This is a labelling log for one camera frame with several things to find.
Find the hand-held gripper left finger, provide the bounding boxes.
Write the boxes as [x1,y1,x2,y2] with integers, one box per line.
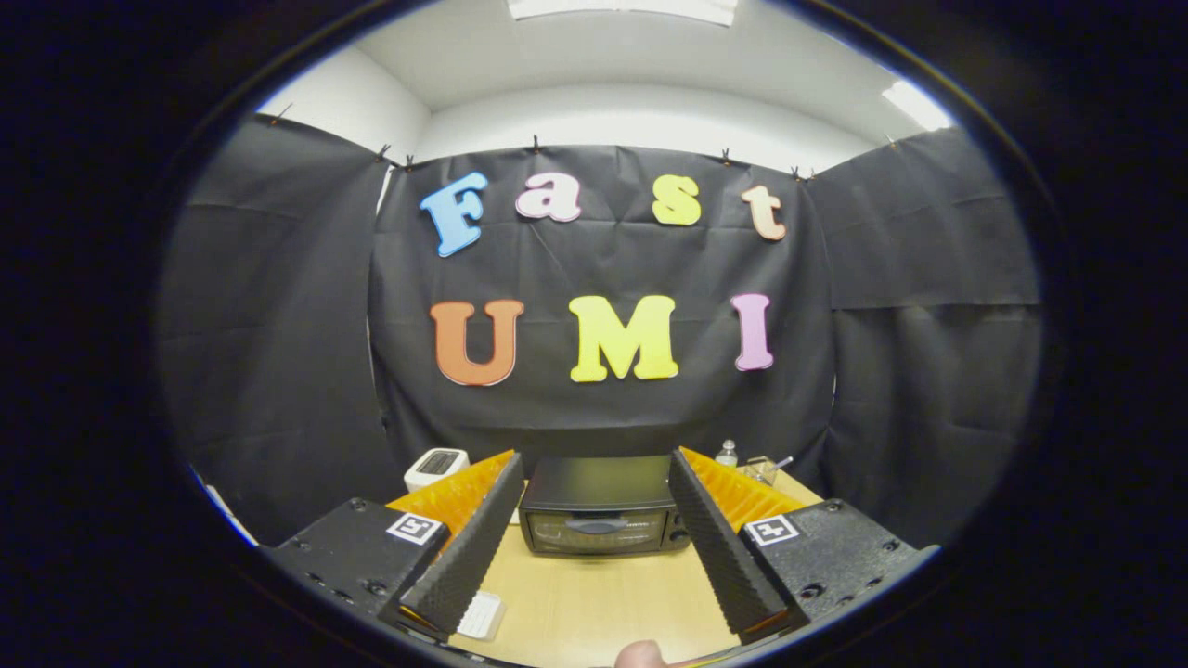
[263,449,526,643]

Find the black toaster oven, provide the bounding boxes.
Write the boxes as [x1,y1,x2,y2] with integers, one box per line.
[518,455,692,558]

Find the white pop-up toaster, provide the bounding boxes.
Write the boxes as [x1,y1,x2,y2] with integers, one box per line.
[404,448,471,495]

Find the long ceiling light panel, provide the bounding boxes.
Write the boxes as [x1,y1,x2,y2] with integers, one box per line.
[508,0,739,27]

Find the small ceiling light panel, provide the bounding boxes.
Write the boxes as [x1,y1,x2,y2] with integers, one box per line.
[882,80,955,133]

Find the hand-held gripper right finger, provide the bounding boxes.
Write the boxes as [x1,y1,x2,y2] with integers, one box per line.
[667,446,938,647]

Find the white rectangular tray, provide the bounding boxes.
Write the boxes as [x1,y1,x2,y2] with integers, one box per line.
[455,591,508,643]

